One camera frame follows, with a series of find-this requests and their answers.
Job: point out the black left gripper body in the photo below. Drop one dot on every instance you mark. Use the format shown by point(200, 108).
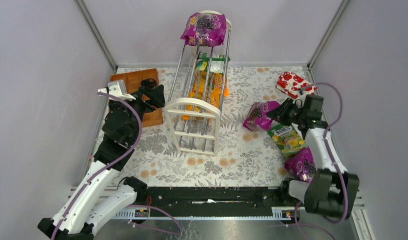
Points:
point(145, 100)

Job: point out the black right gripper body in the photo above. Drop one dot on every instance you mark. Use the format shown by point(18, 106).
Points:
point(288, 110)

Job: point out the purple grape candy bag front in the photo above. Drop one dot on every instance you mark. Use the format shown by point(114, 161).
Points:
point(257, 119)

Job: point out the purple grape candy bag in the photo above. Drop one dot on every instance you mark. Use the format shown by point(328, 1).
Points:
point(257, 119)
point(301, 165)
point(205, 29)

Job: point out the orange candy bag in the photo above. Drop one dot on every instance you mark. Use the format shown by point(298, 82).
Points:
point(200, 105)
point(215, 81)

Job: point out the green Fox's candy bag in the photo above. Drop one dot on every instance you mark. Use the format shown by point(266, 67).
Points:
point(217, 64)

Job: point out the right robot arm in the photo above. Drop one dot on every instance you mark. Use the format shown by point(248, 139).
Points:
point(332, 191)

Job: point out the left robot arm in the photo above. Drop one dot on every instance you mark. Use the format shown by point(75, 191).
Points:
point(83, 215)

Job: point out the yellow green candy bag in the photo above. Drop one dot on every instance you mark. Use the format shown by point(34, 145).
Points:
point(287, 139)

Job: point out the cream and metal shelf rack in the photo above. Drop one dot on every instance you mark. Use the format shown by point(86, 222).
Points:
point(195, 136)

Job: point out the brown wooden compartment tray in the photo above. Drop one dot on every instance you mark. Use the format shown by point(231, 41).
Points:
point(133, 80)

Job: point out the red white heart bag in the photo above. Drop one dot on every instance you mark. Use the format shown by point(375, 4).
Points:
point(289, 83)

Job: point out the floral table mat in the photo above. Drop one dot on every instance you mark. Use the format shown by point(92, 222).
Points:
point(244, 158)

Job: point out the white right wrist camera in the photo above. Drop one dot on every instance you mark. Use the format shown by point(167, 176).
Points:
point(303, 92)

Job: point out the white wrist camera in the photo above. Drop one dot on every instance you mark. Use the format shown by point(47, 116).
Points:
point(118, 89)
point(303, 92)

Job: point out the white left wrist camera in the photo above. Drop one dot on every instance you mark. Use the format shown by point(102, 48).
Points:
point(118, 89)

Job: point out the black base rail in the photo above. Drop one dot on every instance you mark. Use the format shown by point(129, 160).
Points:
point(214, 202)

